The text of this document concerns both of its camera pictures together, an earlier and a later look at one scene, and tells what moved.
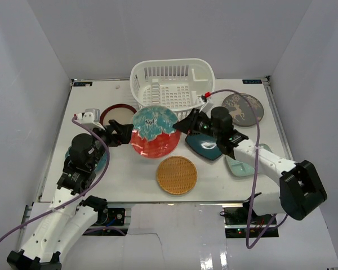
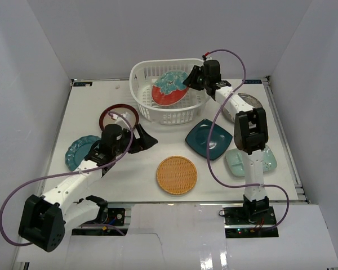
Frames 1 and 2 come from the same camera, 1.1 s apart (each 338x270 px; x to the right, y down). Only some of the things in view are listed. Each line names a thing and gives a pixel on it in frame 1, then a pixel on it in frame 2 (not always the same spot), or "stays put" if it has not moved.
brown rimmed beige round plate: x=121 y=113 stays put
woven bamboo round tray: x=176 y=175 stays put
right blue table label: x=252 y=81 stays put
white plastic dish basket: x=177 y=84 stays put
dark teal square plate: x=204 y=144 stays put
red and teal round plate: x=154 y=135 to x=169 y=88
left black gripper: x=112 y=134 to x=136 y=139
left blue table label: x=82 y=84 stays put
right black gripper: x=188 y=125 to x=191 y=81
